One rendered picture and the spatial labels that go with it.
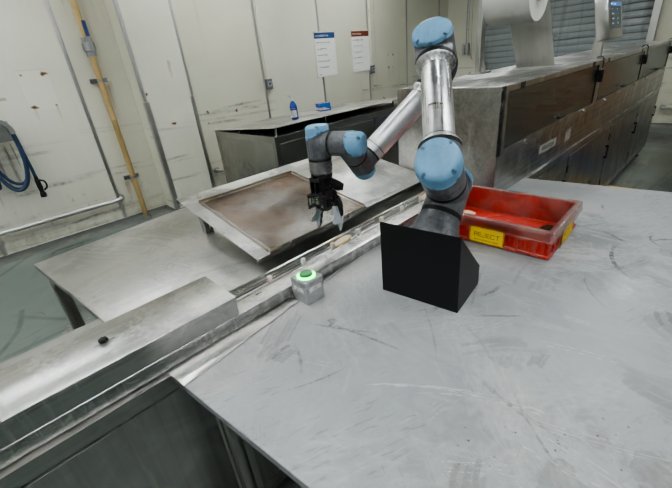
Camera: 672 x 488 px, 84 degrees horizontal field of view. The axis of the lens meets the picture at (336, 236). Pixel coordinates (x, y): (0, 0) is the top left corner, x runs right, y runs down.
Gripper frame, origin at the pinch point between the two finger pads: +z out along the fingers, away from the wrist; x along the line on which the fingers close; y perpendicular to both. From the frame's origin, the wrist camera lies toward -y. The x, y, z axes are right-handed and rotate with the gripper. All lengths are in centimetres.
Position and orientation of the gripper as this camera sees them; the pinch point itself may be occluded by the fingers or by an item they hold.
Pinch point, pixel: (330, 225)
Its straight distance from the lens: 132.2
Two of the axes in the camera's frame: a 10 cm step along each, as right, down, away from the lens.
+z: 0.9, 8.9, 4.4
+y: -4.6, 4.3, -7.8
